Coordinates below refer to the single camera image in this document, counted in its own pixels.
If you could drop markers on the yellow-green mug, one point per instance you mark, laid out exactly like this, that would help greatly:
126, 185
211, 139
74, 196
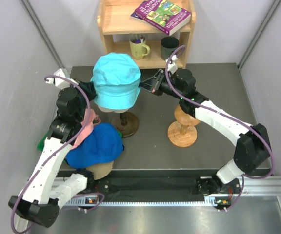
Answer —
139, 48

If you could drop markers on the cream mannequin head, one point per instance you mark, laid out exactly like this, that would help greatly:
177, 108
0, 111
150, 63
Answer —
107, 110

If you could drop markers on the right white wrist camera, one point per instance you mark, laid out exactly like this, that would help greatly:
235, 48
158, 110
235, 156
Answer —
171, 65

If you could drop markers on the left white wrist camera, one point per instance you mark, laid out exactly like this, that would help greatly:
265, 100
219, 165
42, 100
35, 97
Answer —
63, 82

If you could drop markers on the pink baseball cap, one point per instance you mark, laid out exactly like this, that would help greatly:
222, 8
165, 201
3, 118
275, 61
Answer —
90, 120

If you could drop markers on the light wooden hat stand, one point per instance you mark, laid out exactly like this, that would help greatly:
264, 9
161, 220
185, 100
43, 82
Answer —
182, 132

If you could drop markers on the wooden shelf unit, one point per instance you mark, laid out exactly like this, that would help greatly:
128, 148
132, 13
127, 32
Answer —
114, 18

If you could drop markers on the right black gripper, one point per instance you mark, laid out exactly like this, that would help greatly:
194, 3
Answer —
150, 85

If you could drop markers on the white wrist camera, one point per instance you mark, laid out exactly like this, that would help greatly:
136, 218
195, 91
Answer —
63, 82
171, 65

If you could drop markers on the tan hat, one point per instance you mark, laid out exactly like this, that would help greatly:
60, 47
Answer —
100, 170

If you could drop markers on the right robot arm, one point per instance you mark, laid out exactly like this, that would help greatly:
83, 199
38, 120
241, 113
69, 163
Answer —
252, 146

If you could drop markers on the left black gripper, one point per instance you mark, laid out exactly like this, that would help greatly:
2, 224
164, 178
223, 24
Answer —
89, 87

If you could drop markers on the dark green mug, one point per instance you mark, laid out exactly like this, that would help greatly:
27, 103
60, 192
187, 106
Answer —
168, 46

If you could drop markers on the green plastic tray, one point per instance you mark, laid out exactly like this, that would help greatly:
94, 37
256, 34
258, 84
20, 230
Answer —
41, 144

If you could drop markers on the purple children's book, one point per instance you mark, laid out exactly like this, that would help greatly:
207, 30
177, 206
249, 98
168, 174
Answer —
163, 15

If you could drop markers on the blue baseball cap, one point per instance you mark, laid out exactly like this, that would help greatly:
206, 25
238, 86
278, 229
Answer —
103, 145

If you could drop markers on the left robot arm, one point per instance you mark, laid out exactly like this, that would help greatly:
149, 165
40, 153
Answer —
38, 202

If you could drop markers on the pens in mug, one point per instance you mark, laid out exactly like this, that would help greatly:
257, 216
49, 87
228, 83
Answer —
137, 38

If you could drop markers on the cyan bucket hat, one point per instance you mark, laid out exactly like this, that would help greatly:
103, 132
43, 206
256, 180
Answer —
116, 78

